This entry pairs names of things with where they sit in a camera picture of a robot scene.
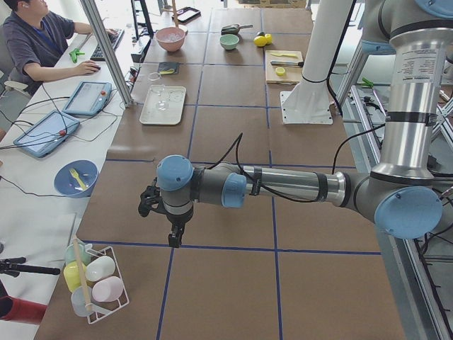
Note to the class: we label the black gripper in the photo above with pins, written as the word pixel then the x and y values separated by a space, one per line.
pixel 178 220

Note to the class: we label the green bowl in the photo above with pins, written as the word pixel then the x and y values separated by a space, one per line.
pixel 229 41

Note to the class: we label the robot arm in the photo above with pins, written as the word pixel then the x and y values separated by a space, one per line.
pixel 396 195

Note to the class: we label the blue bowl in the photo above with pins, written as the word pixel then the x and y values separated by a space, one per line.
pixel 67 186

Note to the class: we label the pink bowl with ice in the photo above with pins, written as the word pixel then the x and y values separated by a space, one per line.
pixel 171 39

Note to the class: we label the white plastic cup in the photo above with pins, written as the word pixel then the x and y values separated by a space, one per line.
pixel 100 268

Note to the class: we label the pink plastic cup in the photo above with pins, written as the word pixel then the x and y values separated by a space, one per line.
pixel 108 289

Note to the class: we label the green plastic cup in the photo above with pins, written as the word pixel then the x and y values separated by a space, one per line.
pixel 70 255

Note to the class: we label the yellow plastic cup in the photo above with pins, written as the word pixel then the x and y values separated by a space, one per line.
pixel 71 276

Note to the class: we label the clear plastic cup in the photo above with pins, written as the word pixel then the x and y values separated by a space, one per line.
pixel 79 304

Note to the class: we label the yellow plastic fork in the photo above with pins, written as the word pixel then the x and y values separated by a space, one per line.
pixel 78 179

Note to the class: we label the cream bear tray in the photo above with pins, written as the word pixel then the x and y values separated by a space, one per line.
pixel 175 97

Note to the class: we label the clear glass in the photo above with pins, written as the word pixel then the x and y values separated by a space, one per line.
pixel 159 90

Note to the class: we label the far blue teach pendant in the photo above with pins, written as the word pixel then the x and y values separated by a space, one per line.
pixel 89 98

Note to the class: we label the blue teach pendant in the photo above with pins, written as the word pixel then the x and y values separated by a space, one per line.
pixel 89 98
pixel 47 134

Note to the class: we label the near blue teach pendant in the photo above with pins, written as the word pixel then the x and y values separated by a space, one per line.
pixel 47 134

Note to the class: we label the yellow sponge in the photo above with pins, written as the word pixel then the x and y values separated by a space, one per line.
pixel 167 72

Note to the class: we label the red cylinder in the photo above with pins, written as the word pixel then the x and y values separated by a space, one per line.
pixel 23 311

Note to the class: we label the wooden cutting board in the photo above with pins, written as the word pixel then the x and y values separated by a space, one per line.
pixel 293 74

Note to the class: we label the half lemon slice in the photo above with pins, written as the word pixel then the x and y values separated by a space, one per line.
pixel 280 71

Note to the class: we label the steel muddler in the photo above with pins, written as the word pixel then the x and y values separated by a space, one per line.
pixel 286 64

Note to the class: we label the green clamp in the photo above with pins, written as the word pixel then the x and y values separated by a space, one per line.
pixel 74 55

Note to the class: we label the yellow lemon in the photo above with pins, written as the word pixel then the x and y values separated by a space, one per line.
pixel 269 38
pixel 260 41

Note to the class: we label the yellow plastic knife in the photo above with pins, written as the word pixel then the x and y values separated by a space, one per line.
pixel 292 55

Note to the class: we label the black tray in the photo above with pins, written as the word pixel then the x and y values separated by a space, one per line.
pixel 186 14

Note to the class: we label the seated person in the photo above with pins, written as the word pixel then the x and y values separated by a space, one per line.
pixel 36 38

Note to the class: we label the white wire cup rack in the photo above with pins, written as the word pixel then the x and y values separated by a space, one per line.
pixel 102 310

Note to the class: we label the wooden rack handle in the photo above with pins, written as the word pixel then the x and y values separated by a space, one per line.
pixel 84 286

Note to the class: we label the aluminium frame post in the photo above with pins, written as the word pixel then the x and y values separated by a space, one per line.
pixel 95 21

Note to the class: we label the black tripod handle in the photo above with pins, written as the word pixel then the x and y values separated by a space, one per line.
pixel 15 266

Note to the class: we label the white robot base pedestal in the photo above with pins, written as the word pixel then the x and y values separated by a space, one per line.
pixel 308 102

